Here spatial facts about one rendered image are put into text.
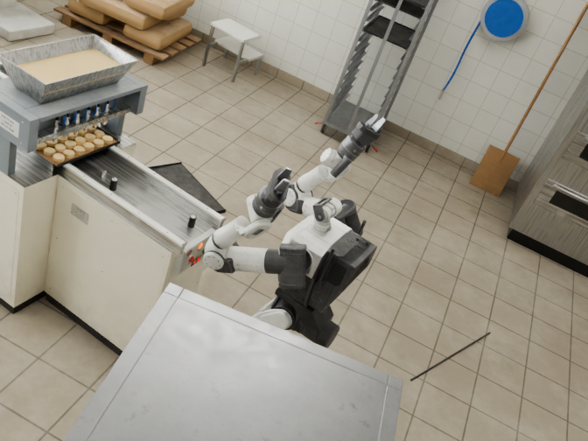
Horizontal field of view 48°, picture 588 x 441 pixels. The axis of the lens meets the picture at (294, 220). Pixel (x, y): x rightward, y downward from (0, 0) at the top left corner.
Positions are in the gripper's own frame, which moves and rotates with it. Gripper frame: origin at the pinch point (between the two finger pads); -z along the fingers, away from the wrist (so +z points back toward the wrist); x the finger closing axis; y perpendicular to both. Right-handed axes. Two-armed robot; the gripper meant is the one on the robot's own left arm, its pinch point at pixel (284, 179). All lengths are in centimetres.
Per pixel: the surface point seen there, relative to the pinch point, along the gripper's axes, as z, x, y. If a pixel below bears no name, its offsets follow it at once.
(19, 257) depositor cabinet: 150, 14, -79
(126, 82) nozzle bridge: 99, 96, -62
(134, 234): 105, 22, -34
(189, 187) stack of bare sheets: 238, 145, -4
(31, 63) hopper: 86, 75, -101
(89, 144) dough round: 115, 65, -67
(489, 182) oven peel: 247, 276, 261
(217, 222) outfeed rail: 100, 39, 0
